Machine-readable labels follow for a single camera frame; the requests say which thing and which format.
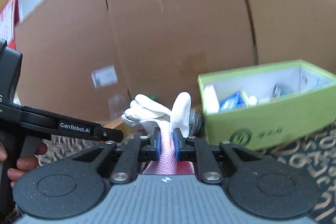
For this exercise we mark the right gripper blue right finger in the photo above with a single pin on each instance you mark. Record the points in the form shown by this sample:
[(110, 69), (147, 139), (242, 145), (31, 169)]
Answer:
[(177, 137)]

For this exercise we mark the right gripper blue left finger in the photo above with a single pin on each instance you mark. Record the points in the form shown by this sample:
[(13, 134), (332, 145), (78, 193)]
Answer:
[(157, 143)]

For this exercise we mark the white and pink glove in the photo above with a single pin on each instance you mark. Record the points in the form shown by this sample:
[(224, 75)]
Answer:
[(147, 114)]

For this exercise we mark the person's left hand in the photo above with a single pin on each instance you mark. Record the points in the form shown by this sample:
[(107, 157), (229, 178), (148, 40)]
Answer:
[(26, 164)]

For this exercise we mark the clear plastic jar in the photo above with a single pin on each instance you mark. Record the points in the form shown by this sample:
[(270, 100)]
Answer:
[(117, 105)]

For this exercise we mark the blue card box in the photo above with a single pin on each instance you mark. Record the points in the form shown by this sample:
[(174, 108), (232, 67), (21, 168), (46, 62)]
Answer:
[(236, 100)]

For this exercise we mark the white shipping label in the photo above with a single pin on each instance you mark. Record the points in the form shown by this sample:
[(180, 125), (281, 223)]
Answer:
[(104, 77)]

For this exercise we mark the lime green storage box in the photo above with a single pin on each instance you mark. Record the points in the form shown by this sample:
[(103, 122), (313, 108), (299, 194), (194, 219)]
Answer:
[(287, 101)]

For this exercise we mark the large brown cardboard box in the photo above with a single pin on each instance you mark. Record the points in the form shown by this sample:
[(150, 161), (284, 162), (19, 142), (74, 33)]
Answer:
[(159, 47)]

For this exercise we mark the black patterned mat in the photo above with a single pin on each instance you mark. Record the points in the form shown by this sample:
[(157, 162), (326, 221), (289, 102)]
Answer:
[(105, 184)]

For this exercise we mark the steel wire brush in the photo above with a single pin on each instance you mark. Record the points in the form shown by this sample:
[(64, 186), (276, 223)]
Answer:
[(197, 126)]

